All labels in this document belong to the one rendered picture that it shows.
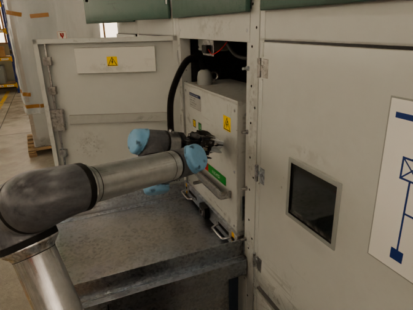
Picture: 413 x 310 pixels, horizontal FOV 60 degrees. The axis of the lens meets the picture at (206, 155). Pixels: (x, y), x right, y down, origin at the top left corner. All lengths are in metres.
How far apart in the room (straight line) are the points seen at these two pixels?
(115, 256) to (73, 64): 0.87
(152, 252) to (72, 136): 0.75
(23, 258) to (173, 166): 0.37
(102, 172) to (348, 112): 0.49
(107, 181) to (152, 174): 0.13
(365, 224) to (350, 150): 0.14
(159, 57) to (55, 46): 0.46
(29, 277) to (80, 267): 0.57
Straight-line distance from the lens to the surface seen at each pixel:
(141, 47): 1.65
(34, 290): 0.80
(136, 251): 1.38
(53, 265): 0.80
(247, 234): 1.25
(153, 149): 1.03
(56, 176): 0.69
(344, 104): 0.74
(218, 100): 1.26
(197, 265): 1.26
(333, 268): 0.88
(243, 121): 1.15
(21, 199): 0.69
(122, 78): 1.71
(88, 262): 1.38
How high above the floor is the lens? 1.62
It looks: 20 degrees down
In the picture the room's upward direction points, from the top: 1 degrees counter-clockwise
